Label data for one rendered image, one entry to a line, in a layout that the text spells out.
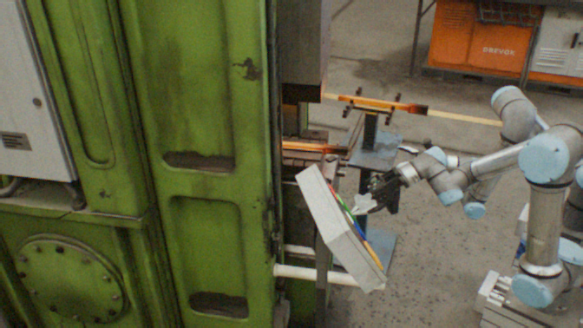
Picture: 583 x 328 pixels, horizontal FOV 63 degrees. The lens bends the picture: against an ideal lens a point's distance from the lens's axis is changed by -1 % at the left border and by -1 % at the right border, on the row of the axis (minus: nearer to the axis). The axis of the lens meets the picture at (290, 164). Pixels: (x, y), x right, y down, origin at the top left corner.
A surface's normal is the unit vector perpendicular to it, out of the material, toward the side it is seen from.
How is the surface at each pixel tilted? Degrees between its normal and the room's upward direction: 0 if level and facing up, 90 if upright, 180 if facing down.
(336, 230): 30
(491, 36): 90
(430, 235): 0
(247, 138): 89
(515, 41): 90
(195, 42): 89
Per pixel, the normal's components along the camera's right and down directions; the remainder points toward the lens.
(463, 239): -0.01, -0.83
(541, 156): -0.79, 0.23
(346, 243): 0.24, 0.53
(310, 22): -0.19, 0.54
